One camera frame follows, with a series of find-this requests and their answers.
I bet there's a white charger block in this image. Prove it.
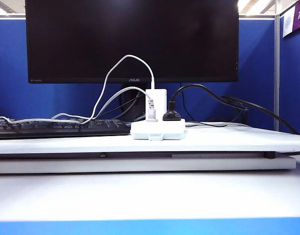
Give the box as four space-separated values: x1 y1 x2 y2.
145 88 168 121

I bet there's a white power strip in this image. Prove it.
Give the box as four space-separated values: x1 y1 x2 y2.
130 118 186 141

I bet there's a black monitor stand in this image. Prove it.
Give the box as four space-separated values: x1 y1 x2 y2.
118 82 150 122

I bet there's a white riser base board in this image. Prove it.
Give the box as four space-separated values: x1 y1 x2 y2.
0 156 297 175

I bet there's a black keyboard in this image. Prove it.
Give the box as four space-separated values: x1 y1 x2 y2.
0 117 131 141

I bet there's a black ASUS monitor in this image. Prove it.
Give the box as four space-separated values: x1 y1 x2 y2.
24 0 240 84

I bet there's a white plug with cable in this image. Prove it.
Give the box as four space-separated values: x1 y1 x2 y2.
50 86 159 123

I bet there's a black plug with cable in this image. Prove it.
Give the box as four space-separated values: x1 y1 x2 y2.
162 84 250 122

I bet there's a white USB charger cable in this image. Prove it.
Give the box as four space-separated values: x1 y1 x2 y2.
0 54 156 126

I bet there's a thin black cable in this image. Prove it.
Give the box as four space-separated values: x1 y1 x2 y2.
180 83 241 128

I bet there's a white power strip cord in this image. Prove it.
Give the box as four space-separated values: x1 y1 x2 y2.
185 122 250 128

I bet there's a silver partition post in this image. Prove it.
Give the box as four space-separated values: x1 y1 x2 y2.
274 14 280 132

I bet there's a thick black cable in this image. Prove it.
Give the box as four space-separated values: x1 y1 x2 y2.
222 94 300 135

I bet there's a silver partition top rail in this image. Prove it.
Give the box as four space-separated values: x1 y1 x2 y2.
0 14 276 21

